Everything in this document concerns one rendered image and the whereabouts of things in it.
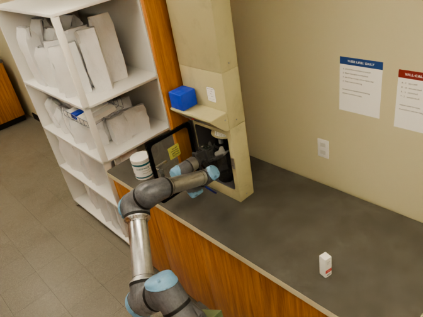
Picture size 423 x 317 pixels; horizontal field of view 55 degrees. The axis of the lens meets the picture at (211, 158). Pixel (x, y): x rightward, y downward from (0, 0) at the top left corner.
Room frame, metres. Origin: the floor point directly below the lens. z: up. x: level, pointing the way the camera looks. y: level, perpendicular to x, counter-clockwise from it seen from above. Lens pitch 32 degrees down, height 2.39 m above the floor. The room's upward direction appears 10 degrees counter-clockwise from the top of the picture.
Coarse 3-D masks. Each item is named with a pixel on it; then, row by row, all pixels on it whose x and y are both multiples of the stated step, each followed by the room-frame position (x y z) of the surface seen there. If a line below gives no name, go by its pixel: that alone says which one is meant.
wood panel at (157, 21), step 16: (144, 0) 2.06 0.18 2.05; (160, 0) 2.12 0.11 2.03; (144, 16) 2.08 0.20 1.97; (160, 16) 2.10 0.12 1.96; (160, 32) 2.09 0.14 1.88; (160, 48) 2.08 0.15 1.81; (160, 64) 2.06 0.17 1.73; (176, 64) 2.13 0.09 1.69; (160, 80) 2.07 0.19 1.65; (176, 80) 2.11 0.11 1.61
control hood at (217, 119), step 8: (200, 104) 1.97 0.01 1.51; (176, 112) 1.99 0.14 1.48; (184, 112) 1.91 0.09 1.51; (192, 112) 1.90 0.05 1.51; (200, 112) 1.88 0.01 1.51; (208, 112) 1.86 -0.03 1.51; (216, 112) 1.85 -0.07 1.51; (224, 112) 1.83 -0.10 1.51; (200, 120) 1.82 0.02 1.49; (208, 120) 1.77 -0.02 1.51; (216, 120) 1.77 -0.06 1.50; (224, 120) 1.81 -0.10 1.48; (224, 128) 1.80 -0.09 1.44
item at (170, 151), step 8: (184, 128) 2.03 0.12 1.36; (160, 136) 1.93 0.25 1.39; (168, 136) 1.96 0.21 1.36; (176, 136) 1.99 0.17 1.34; (184, 136) 2.02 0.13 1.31; (160, 144) 1.92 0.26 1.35; (168, 144) 1.95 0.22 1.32; (176, 144) 1.98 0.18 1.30; (184, 144) 2.02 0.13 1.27; (152, 152) 1.89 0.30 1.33; (160, 152) 1.91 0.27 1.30; (168, 152) 1.94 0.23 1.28; (176, 152) 1.98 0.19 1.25; (184, 152) 2.01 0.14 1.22; (160, 160) 1.91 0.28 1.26; (168, 160) 1.94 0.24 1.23; (176, 160) 1.97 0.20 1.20; (160, 168) 1.90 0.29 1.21; (168, 168) 1.93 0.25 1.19; (160, 176) 1.89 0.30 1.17; (168, 176) 1.92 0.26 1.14
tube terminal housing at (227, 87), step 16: (192, 80) 2.00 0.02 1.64; (208, 80) 1.90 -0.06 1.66; (224, 80) 1.83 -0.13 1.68; (224, 96) 1.83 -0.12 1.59; (240, 96) 1.89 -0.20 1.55; (240, 112) 1.88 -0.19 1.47; (240, 128) 1.87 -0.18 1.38; (240, 144) 1.86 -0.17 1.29; (240, 160) 1.85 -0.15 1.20; (240, 176) 1.84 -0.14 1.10; (224, 192) 1.93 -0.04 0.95; (240, 192) 1.83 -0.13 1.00
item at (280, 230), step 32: (128, 160) 2.52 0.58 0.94; (256, 160) 2.22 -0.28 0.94; (256, 192) 1.88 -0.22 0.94; (288, 192) 1.83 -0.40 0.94; (320, 192) 1.78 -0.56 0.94; (192, 224) 1.71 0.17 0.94; (224, 224) 1.66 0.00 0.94; (256, 224) 1.62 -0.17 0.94; (288, 224) 1.57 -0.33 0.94; (320, 224) 1.53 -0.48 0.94; (352, 224) 1.49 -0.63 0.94; (384, 224) 1.45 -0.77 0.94; (416, 224) 1.41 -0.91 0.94; (256, 256) 1.40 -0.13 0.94; (288, 256) 1.36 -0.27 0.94; (352, 256) 1.29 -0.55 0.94; (384, 256) 1.26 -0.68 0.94; (416, 256) 1.22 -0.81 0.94; (288, 288) 1.19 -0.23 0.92; (320, 288) 1.15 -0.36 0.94; (352, 288) 1.12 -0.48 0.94; (384, 288) 1.09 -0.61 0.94; (416, 288) 1.06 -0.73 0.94
